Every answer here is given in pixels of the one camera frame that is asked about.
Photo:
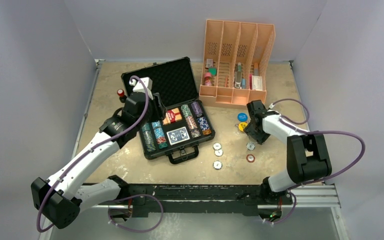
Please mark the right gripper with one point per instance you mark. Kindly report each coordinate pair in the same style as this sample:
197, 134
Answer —
260, 138

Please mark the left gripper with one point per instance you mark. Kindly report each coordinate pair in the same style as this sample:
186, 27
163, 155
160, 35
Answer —
159, 109

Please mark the red playing card deck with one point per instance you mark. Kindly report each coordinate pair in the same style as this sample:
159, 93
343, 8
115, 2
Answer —
173, 115

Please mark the yellow round button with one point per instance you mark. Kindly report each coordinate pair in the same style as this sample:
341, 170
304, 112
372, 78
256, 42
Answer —
242, 126

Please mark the white blue 10 chip stack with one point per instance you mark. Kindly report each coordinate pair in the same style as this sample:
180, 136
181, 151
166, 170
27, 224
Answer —
156, 125

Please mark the blue round button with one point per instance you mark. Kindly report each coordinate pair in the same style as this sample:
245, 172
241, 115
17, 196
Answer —
242, 117

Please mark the dark green 50 chip stack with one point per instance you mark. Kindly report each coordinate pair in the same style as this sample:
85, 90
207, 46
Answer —
146, 127

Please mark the blue playing card deck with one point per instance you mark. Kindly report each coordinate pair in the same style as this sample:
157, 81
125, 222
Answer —
178, 135

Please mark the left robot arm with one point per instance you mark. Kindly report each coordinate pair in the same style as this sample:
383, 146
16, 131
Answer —
61, 197

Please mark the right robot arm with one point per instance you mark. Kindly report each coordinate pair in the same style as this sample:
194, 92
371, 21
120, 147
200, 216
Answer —
307, 156

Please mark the green white chip row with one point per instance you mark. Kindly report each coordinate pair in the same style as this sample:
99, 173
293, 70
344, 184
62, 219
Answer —
186, 112

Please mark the black poker case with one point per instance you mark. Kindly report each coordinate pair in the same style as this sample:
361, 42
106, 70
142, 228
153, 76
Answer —
185, 124

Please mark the blue red green chip row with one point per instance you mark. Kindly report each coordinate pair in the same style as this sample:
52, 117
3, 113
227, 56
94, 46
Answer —
160, 138

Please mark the red white poker chip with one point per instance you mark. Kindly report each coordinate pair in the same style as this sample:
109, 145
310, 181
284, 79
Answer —
250, 158

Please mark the purple chip row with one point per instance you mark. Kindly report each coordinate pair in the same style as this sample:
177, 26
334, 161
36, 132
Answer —
197, 109

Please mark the pink brown chip row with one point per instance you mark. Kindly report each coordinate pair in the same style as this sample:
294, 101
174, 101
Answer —
192, 126

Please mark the red black small bottle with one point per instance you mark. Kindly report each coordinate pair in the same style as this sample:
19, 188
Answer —
122, 96

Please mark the white red box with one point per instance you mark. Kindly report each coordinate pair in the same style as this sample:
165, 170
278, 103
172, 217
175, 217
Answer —
256, 83

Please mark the navy orange chip row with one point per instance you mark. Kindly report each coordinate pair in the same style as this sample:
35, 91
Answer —
204, 126

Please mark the pink tape roll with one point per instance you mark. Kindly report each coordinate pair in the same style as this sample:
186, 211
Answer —
208, 79

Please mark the orange desk organizer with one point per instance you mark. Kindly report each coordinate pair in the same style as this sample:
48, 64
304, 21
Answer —
233, 51

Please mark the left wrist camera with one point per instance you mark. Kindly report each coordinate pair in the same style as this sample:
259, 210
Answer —
142, 85

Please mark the black aluminium base frame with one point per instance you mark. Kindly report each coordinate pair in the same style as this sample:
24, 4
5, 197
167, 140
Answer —
222, 199

